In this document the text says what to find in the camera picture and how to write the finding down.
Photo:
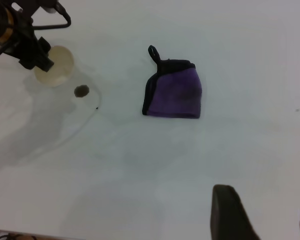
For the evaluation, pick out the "purple cloth with black trim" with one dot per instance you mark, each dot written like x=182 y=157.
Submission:
x=176 y=93

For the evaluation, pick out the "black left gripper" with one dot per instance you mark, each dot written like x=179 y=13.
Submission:
x=27 y=43

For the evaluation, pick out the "white paper cup green logo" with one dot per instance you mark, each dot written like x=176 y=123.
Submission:
x=60 y=67

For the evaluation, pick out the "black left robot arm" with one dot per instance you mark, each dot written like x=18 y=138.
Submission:
x=0 y=22

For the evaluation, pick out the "dark coffee spill spot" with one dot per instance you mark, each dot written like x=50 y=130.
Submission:
x=81 y=91

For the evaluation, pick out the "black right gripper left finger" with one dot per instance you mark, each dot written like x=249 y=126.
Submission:
x=227 y=215

